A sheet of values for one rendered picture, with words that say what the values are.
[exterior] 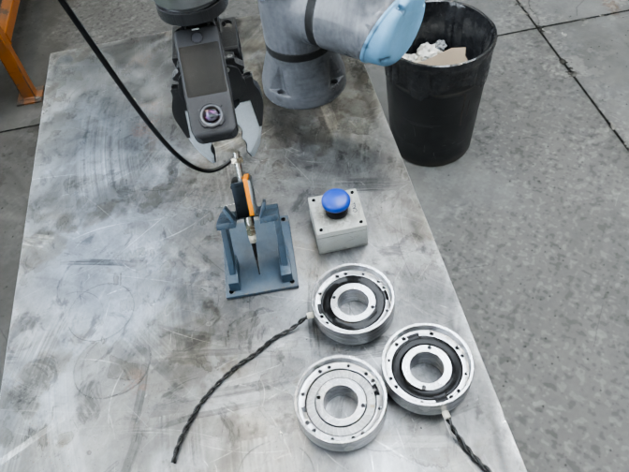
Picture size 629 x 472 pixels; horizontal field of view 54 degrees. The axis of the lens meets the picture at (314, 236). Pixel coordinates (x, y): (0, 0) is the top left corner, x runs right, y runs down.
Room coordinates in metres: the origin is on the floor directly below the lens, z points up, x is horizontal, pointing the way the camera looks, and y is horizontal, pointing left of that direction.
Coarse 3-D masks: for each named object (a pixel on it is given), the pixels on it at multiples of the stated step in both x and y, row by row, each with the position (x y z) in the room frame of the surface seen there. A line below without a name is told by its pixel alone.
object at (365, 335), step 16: (336, 272) 0.46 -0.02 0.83; (352, 272) 0.46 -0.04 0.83; (368, 272) 0.46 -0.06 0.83; (320, 288) 0.44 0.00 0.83; (352, 288) 0.43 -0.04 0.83; (368, 288) 0.43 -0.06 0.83; (336, 304) 0.41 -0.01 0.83; (368, 304) 0.42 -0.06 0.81; (320, 320) 0.39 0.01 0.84; (352, 320) 0.39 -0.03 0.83; (384, 320) 0.37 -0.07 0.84; (336, 336) 0.37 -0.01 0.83; (352, 336) 0.36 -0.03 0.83; (368, 336) 0.36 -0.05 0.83
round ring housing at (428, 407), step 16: (400, 336) 0.36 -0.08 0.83; (432, 336) 0.35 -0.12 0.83; (448, 336) 0.35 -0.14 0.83; (384, 352) 0.33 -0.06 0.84; (416, 352) 0.33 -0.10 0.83; (432, 352) 0.33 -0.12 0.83; (464, 352) 0.32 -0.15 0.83; (384, 368) 0.31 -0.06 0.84; (448, 368) 0.31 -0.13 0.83; (464, 368) 0.30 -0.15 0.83; (416, 384) 0.29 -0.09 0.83; (432, 384) 0.29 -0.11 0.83; (464, 384) 0.28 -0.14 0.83; (400, 400) 0.28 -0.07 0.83; (416, 400) 0.27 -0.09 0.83; (448, 400) 0.26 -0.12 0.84
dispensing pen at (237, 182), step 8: (240, 152) 0.59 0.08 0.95; (232, 160) 0.57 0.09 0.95; (240, 160) 0.57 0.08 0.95; (240, 168) 0.57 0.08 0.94; (240, 176) 0.56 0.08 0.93; (232, 184) 0.54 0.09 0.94; (240, 184) 0.54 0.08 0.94; (232, 192) 0.54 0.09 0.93; (240, 192) 0.54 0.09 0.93; (240, 200) 0.53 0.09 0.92; (240, 208) 0.53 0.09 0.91; (240, 216) 0.52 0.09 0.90; (248, 216) 0.52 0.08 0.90; (248, 224) 0.52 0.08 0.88; (248, 232) 0.52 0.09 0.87; (256, 256) 0.50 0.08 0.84; (256, 264) 0.49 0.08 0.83
